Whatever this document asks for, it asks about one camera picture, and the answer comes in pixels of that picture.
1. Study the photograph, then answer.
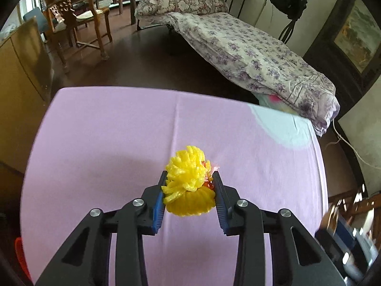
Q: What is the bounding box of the yellow foam fruit net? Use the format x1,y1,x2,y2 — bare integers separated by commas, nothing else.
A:
161,145,219,217

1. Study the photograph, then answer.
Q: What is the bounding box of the red mesh trash basket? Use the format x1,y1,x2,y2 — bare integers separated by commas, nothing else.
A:
14,237,32,280

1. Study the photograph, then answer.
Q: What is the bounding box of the nearby wooden chair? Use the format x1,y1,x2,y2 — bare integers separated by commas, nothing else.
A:
328,184,380,224

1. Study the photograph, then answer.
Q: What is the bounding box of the purple tablecloth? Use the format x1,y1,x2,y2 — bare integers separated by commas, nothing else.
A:
21,87,328,280

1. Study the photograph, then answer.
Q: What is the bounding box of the wooden sideboard cabinet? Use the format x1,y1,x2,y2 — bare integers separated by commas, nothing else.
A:
1,17,54,173

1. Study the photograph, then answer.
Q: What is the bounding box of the framed landscape painting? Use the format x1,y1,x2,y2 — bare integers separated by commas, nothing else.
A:
304,0,380,103

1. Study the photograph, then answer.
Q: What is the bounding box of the floral bed quilt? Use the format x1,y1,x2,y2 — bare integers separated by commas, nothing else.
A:
167,12,340,136

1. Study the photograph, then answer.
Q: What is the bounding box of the black coat stand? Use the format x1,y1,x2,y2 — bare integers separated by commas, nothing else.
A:
278,0,307,44

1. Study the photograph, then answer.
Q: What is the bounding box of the carved wooden chair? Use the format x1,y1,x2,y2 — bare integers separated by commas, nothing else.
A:
44,0,112,72

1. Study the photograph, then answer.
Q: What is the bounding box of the folded floral blanket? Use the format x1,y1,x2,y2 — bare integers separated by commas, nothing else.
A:
135,0,228,17

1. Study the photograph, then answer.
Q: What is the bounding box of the white cable on floor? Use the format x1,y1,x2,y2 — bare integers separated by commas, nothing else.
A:
324,119,381,171

